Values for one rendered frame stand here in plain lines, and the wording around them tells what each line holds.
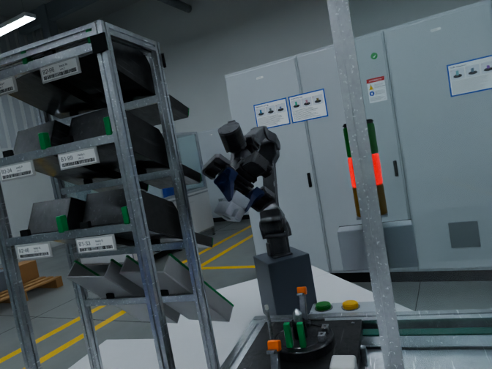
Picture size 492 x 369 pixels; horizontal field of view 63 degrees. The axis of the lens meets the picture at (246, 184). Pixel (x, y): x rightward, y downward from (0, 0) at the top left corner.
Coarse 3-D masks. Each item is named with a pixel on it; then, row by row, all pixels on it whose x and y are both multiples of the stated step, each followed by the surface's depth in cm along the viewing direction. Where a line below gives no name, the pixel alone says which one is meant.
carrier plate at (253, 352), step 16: (336, 320) 96; (352, 320) 94; (256, 336) 95; (336, 336) 88; (352, 336) 87; (256, 352) 87; (336, 352) 81; (352, 352) 80; (240, 368) 82; (256, 368) 81; (288, 368) 79; (304, 368) 78; (320, 368) 77
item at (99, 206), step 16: (112, 192) 80; (144, 192) 80; (96, 208) 81; (112, 208) 79; (144, 208) 80; (160, 208) 84; (96, 224) 80; (160, 224) 83; (176, 224) 88; (160, 240) 92; (176, 240) 91; (208, 240) 97
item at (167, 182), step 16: (96, 112) 79; (128, 112) 79; (80, 128) 80; (96, 128) 78; (144, 128) 83; (112, 144) 76; (144, 144) 82; (160, 144) 86; (112, 160) 85; (144, 160) 84; (160, 160) 86; (192, 176) 95
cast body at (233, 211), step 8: (240, 192) 93; (224, 200) 93; (232, 200) 90; (240, 200) 91; (248, 200) 92; (216, 208) 94; (224, 208) 90; (232, 208) 89; (240, 208) 90; (224, 216) 93; (232, 216) 89; (240, 216) 90
